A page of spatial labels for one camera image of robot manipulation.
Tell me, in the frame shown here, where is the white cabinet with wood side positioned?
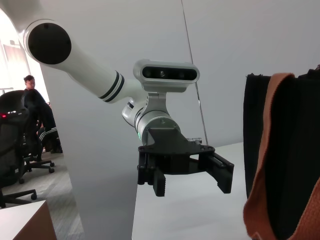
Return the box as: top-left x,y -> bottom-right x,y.
0,199 -> 57,240

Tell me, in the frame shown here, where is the black bag with brown straps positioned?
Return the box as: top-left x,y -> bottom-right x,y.
243,64 -> 320,240

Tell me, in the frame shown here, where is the black office chair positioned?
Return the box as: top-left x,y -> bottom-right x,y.
0,90 -> 56,186
0,186 -> 38,209

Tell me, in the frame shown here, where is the seated person in dark clothes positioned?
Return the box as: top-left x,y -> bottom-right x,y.
23,74 -> 63,154

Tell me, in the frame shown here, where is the left gripper cable silver plug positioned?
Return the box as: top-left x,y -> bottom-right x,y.
186,136 -> 203,147

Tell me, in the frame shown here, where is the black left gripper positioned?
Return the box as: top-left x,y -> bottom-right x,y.
136,127 -> 235,198

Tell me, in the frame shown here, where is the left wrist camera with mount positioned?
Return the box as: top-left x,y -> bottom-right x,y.
132,59 -> 201,114

